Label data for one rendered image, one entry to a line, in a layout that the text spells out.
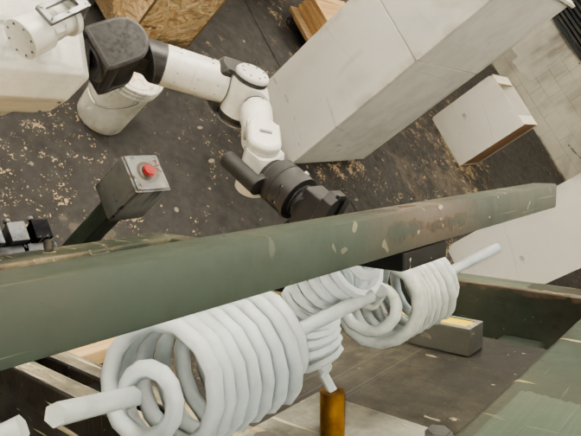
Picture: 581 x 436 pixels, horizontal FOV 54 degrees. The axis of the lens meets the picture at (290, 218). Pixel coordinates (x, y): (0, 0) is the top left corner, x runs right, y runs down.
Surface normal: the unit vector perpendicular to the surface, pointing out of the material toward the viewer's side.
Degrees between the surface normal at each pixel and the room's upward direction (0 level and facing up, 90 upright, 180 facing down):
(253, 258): 32
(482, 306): 90
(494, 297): 90
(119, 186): 90
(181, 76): 75
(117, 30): 24
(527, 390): 57
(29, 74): 68
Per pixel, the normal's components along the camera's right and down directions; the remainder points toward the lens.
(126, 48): 0.47, -0.19
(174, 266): 0.77, 0.07
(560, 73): -0.63, 0.11
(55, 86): 0.63, 0.63
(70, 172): 0.65, -0.47
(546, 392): -0.01, -0.99
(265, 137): 0.28, -0.76
